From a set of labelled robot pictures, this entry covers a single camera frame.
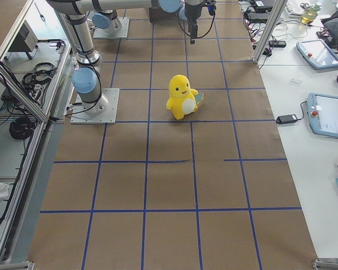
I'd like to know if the black gripper near toy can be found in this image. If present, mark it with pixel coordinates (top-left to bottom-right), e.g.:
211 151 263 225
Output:
184 2 204 44

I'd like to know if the silver robot arm near drawer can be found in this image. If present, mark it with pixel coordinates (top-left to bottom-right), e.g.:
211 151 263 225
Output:
89 10 130 39

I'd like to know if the silver robot arm near toy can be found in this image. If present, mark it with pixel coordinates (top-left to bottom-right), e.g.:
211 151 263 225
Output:
48 1 216 124

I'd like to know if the yellow plush dinosaur toy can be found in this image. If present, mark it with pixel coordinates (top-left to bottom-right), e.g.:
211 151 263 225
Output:
166 75 204 120

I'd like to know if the yellow liquid bottle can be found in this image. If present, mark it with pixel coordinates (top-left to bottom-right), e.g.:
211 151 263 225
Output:
301 2 322 25

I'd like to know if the teach pendant far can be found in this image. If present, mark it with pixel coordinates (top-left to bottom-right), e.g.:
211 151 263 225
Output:
296 39 338 69

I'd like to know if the teach pendant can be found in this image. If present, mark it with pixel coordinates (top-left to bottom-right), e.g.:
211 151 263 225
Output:
307 93 338 138
296 39 338 69

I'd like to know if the black power adapter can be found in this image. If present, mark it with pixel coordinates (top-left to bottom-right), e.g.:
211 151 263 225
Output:
275 114 298 125

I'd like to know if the grey electronics box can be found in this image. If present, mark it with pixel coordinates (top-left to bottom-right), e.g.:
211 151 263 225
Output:
8 20 38 60

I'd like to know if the teach pendant near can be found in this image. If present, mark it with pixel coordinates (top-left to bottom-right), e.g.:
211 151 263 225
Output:
307 93 338 138

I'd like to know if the aluminium frame post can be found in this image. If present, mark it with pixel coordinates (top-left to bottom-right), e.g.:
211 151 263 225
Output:
252 0 287 64

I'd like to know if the coiled black cable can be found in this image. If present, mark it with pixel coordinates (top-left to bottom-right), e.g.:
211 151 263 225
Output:
8 115 36 141

